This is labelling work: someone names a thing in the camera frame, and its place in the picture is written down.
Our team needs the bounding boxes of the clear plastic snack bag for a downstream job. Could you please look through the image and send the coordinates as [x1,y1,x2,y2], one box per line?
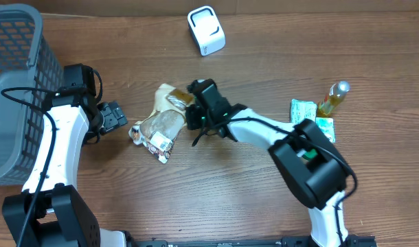
[128,84,194,164]

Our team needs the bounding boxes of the small teal packet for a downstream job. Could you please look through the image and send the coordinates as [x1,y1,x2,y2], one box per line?
[290,99,317,124]

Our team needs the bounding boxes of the green lid glass jar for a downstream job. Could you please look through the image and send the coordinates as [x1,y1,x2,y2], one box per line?
[297,150,317,161]

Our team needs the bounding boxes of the green white tissue pack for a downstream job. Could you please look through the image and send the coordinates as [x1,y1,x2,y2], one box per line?
[315,117,336,143]

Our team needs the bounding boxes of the yellow dish soap bottle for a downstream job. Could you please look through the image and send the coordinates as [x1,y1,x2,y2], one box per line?
[317,81,350,117]

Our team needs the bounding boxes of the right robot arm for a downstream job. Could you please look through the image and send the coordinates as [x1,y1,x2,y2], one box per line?
[185,79,355,246]

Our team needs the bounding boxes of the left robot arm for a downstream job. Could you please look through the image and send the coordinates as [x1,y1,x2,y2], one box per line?
[2,64,132,246]

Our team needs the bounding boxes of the white barcode scanner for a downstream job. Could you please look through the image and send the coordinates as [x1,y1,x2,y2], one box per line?
[187,5,226,56]

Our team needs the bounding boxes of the grey plastic mesh basket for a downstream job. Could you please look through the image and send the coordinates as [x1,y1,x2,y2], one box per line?
[0,3,63,186]

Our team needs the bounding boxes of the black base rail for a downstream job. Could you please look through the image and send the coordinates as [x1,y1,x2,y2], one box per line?
[126,235,378,247]

